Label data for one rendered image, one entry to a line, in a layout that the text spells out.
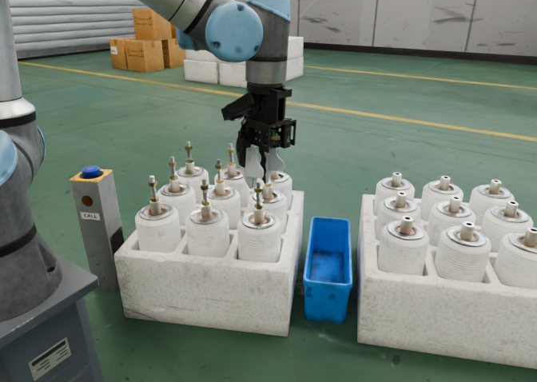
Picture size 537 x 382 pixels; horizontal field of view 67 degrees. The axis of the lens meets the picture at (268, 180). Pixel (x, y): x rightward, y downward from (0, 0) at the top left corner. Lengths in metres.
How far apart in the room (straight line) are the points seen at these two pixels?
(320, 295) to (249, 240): 0.21
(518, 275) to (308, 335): 0.45
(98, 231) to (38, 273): 0.42
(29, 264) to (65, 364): 0.18
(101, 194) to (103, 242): 0.13
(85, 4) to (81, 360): 5.96
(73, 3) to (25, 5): 0.63
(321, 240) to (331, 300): 0.29
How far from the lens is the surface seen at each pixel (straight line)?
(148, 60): 4.50
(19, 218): 0.64
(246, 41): 0.55
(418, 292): 0.89
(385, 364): 0.95
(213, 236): 0.89
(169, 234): 0.93
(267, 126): 0.73
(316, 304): 0.97
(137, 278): 0.97
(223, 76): 3.65
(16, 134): 0.72
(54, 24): 6.24
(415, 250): 0.87
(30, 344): 0.69
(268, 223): 0.87
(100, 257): 1.11
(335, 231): 1.19
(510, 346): 1.01
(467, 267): 0.90
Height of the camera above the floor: 0.69
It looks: 24 degrees down
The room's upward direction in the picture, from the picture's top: straight up
